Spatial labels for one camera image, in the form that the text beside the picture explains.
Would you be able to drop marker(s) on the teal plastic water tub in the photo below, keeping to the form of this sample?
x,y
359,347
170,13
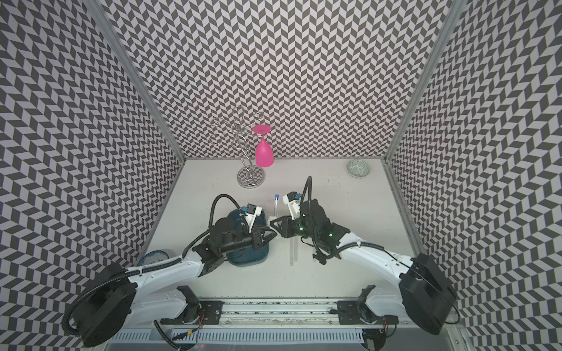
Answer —
x,y
248,256

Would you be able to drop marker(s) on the patterned ceramic bowl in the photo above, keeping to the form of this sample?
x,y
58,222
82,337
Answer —
x,y
358,168

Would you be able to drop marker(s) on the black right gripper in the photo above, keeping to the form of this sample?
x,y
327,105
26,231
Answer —
x,y
288,232

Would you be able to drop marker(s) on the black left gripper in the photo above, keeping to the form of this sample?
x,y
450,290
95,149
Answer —
x,y
258,238

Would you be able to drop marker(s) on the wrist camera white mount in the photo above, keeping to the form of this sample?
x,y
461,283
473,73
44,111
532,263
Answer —
x,y
293,200
251,213

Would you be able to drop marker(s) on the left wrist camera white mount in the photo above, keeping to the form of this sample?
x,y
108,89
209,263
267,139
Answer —
x,y
251,213

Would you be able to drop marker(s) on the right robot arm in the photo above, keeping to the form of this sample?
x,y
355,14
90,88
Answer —
x,y
427,295

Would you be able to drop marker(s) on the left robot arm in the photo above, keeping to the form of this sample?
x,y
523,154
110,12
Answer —
x,y
157,293

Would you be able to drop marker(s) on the chrome glass rack stand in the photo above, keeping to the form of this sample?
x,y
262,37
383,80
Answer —
x,y
234,128

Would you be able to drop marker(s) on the blue patterned plate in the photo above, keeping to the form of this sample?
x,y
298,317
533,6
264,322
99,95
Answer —
x,y
155,256

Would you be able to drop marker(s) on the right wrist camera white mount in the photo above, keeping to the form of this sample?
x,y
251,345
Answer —
x,y
293,200

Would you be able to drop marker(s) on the pink plastic wine glass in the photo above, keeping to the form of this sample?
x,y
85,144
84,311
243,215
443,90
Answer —
x,y
264,152

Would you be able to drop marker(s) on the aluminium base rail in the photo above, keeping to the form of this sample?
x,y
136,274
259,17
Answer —
x,y
282,313

